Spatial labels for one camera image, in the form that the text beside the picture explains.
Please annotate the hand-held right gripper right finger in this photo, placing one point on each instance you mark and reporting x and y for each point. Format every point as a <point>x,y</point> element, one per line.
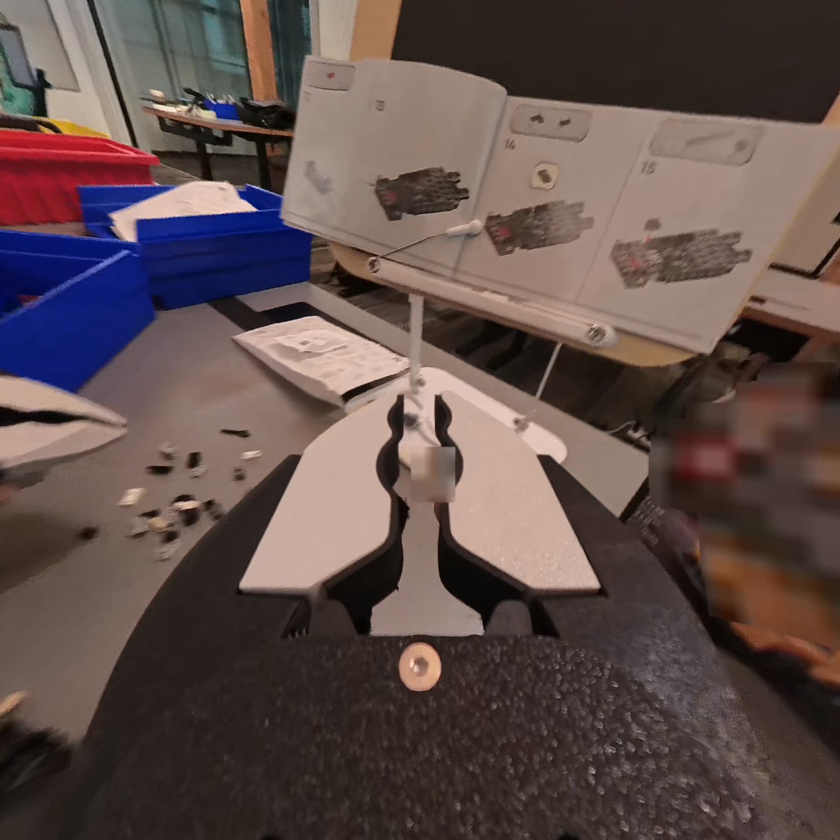
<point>518,525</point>

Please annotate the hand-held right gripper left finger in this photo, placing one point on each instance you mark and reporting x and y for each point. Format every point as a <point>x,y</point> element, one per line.
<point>328,525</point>

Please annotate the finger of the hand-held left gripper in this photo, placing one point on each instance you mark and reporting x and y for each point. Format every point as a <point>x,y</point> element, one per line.
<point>39,397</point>
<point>52,443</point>

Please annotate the blue plastic storage bin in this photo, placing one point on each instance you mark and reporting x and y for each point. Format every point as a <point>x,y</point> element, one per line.
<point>79,328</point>
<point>223,262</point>

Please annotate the grey desk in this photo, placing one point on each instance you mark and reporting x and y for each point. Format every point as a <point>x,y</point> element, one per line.
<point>197,394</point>

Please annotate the black toy car box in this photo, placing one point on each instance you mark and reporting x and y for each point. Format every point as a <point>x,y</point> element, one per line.
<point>656,525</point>

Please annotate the pile of small brick pieces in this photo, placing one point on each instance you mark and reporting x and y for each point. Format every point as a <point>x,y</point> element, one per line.
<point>193,461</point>

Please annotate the white printed paper bag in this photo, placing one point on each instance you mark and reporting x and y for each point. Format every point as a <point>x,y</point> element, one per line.
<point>315,354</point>
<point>184,203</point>

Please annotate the red plastic bin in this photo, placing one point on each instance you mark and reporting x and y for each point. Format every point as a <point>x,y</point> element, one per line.
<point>65,177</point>

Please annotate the white wooden book stand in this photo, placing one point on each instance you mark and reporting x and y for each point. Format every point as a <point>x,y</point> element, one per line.
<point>492,298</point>

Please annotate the yellow plastic bin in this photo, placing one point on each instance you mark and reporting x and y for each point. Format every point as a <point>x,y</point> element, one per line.
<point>79,128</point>

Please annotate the wood-edged office table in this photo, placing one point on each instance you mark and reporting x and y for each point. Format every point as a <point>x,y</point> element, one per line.
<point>216,124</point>

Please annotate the black bag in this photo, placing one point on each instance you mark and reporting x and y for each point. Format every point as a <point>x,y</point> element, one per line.
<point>266,115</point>

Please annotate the open instruction booklet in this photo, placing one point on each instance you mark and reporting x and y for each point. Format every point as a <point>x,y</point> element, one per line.
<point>394,131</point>

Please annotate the wooden pillar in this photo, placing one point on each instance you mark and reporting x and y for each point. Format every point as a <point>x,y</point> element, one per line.
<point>259,46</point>

